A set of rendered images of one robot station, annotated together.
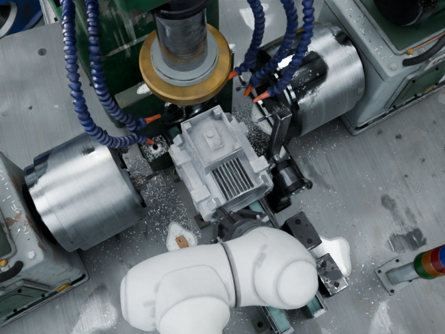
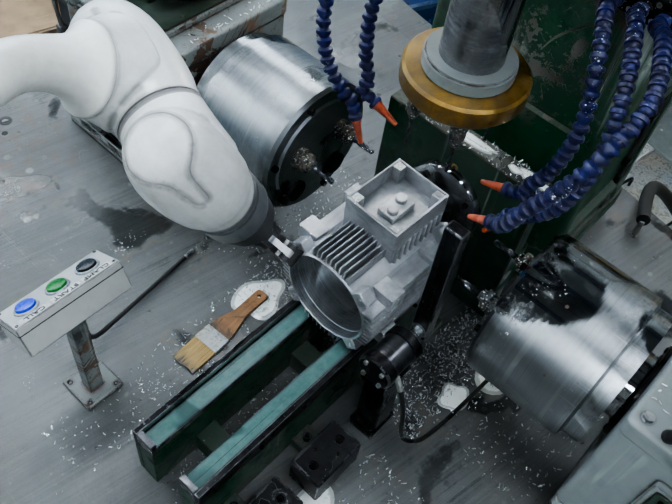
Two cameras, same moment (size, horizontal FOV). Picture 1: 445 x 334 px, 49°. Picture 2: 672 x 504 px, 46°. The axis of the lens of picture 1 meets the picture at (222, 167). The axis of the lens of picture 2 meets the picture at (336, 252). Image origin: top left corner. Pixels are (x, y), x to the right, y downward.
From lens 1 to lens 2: 0.66 m
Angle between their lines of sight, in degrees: 33
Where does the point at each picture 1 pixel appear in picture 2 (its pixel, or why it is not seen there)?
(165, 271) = (140, 21)
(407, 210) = not seen: outside the picture
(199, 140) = (387, 194)
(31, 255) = not seen: hidden behind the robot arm
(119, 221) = (242, 145)
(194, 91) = (423, 82)
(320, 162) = (462, 471)
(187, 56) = (453, 30)
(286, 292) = (140, 131)
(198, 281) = (133, 43)
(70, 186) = (263, 65)
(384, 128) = not seen: outside the picture
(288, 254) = (195, 122)
